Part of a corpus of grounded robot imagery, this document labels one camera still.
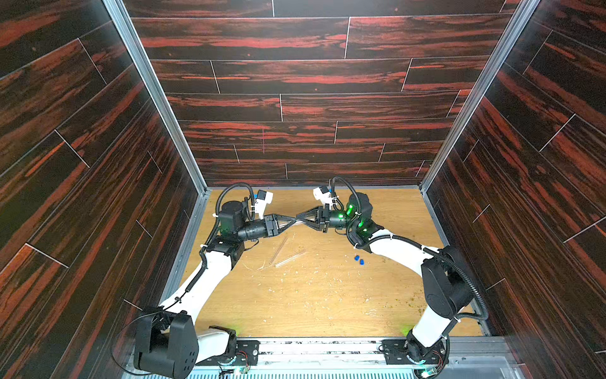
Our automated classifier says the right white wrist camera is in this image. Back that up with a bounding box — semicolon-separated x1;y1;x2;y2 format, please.
312;186;333;207

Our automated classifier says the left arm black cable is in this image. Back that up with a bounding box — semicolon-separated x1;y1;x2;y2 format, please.
110;182;257;375

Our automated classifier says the aluminium front rail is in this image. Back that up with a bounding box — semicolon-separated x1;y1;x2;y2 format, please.
122;337;522;379

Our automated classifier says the clear test tube lower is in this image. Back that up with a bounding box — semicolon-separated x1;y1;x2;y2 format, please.
274;251;307;268

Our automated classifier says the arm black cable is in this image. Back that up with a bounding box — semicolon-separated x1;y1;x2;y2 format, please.
110;182;257;375
330;176;489;379

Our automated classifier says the clear test tube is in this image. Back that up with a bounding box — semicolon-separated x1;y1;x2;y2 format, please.
269;235;289;266
274;251;307;268

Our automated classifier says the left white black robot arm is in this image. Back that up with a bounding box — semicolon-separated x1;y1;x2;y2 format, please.
134;201;297;378

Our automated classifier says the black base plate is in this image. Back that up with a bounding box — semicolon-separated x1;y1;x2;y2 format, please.
378;339;426;366
204;339;260;366

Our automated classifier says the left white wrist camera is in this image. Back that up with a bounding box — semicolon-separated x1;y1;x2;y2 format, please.
254;189;273;219

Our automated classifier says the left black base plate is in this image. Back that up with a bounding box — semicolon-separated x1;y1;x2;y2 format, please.
204;339;260;366

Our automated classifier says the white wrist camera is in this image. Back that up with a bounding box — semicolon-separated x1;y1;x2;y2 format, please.
312;186;333;207
254;189;273;219

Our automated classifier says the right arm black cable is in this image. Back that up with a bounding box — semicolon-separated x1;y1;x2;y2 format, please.
330;176;489;379

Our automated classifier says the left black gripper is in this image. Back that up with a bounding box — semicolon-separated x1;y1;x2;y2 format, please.
234;216;294;245

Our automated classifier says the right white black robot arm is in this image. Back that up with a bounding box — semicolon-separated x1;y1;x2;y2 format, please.
290;189;473;368

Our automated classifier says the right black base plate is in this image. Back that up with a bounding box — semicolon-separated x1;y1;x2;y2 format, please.
378;339;426;366

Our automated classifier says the clear test tube middle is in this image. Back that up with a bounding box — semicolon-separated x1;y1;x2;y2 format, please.
269;235;289;266

